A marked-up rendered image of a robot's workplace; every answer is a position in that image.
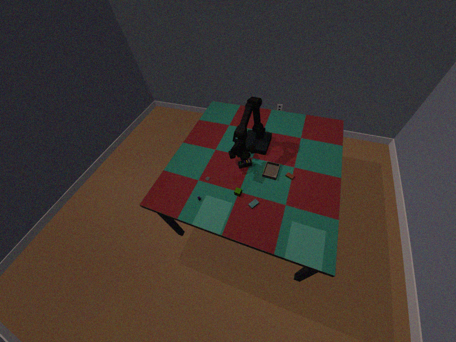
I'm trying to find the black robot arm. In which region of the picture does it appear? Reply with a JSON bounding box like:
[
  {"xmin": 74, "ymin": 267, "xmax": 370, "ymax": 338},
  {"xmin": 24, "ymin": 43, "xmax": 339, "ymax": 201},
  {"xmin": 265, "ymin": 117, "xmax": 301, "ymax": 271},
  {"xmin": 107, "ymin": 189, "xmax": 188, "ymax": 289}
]
[{"xmin": 230, "ymin": 96, "xmax": 266, "ymax": 161}]

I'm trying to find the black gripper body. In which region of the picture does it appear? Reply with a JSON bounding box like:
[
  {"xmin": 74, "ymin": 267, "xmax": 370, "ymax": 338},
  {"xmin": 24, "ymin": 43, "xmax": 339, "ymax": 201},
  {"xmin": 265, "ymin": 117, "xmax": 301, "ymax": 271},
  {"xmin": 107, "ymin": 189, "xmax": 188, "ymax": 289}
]
[{"xmin": 228, "ymin": 145, "xmax": 256, "ymax": 159}]

